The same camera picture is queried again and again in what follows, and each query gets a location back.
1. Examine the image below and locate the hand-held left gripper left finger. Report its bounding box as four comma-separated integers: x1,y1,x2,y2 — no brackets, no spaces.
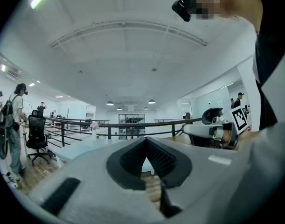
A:
106,136,146,191

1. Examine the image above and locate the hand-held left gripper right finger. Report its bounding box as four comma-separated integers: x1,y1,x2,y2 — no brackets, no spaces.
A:
146,136,193,219

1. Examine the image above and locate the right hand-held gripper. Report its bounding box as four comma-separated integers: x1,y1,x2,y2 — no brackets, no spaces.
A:
182,107,248,149

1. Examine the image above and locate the person's right forearm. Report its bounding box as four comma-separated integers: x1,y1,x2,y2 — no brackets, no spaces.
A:
239,131,264,145

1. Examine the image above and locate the black office chair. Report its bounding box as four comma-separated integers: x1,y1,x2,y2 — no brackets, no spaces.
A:
202,107,224,125
25,110,55,166

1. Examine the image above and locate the black metal railing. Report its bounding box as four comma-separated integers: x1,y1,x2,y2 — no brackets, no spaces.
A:
153,118,188,124
43,116,203,147

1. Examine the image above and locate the black framed glass partition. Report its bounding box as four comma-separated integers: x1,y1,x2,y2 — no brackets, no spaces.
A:
118,113,146,140

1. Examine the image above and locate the person's black top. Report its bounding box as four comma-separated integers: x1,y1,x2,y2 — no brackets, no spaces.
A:
253,20,285,131

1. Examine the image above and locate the black backpack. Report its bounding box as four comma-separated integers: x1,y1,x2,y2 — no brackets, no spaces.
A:
0,99,14,130

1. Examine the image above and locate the black head-worn camera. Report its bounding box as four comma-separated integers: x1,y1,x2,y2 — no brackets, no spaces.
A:
171,0,197,22

